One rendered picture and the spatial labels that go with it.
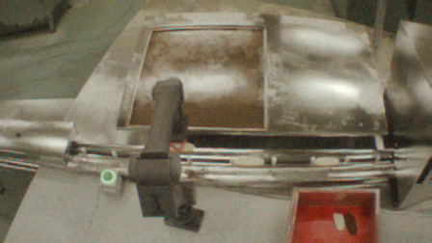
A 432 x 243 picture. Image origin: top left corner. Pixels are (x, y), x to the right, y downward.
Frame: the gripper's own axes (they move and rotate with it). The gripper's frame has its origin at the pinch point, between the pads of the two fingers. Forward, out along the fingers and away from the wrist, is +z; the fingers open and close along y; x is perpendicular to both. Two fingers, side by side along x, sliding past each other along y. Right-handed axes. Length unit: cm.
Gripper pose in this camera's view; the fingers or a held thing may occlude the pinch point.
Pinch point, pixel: (179, 145)
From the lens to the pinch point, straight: 135.2
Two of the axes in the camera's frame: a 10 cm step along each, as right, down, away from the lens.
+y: 0.9, -7.5, 6.6
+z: 0.6, 6.6, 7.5
